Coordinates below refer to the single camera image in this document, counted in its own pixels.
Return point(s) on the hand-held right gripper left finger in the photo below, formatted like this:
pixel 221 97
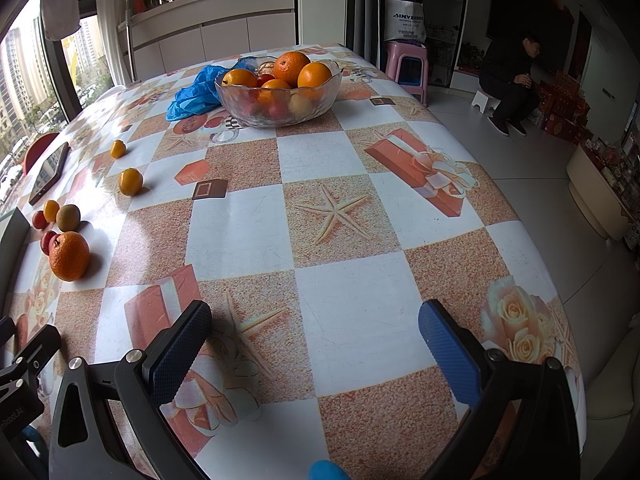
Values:
pixel 180 355

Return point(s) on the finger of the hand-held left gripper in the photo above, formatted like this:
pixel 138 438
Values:
pixel 5 329
pixel 37 347

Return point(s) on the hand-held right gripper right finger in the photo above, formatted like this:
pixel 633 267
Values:
pixel 445 355

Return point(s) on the large orange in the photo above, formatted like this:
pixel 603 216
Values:
pixel 69 255

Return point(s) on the red apple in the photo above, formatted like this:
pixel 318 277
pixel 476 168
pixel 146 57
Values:
pixel 47 240

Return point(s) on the brown kiwi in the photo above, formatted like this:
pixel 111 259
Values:
pixel 68 216

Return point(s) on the small orange kumquat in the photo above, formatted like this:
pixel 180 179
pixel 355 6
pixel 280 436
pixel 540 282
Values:
pixel 130 181
pixel 51 210
pixel 117 148

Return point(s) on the clear glass bowl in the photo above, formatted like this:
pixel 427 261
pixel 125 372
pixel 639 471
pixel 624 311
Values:
pixel 260 112

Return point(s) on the person's left hand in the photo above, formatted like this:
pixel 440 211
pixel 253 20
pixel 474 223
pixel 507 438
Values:
pixel 31 435

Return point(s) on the person's right hand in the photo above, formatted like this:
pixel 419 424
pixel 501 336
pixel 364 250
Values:
pixel 327 471

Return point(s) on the dark grey panel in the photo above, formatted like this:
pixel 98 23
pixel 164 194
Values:
pixel 10 250

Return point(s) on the small red cherry tomato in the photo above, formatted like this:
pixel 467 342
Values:
pixel 39 218

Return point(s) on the white sofa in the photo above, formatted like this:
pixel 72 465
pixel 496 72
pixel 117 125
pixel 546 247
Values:
pixel 612 360

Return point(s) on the round white stand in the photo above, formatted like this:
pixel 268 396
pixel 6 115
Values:
pixel 595 195

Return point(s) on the pile of packaged goods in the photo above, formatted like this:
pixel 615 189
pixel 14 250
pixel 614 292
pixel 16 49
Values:
pixel 617 170

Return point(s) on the small white stool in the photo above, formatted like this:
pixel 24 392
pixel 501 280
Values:
pixel 487 99

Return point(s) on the blue plastic bag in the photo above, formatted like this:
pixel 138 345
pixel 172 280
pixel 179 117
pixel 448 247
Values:
pixel 195 92

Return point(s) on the stack of red gift boxes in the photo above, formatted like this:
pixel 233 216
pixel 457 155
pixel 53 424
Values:
pixel 565 105

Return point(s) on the pale yellow round fruit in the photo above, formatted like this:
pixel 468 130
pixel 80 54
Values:
pixel 300 104

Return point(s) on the potted plant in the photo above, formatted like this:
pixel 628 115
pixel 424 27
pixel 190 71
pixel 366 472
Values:
pixel 470 55

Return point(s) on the pink plastic stool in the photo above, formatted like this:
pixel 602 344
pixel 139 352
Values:
pixel 405 47

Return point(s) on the hanging grey towel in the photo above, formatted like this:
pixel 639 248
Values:
pixel 60 15

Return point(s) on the white cabinet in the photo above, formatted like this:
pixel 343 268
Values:
pixel 215 35

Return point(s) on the white shopping bag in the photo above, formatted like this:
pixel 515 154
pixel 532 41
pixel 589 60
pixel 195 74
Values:
pixel 405 20

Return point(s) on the glass door shelf unit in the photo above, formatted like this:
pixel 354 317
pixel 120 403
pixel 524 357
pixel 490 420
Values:
pixel 440 10

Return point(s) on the grey curtain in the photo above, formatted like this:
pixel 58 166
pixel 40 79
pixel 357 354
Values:
pixel 362 5

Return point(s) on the black wall screen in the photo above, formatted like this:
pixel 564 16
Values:
pixel 540 25

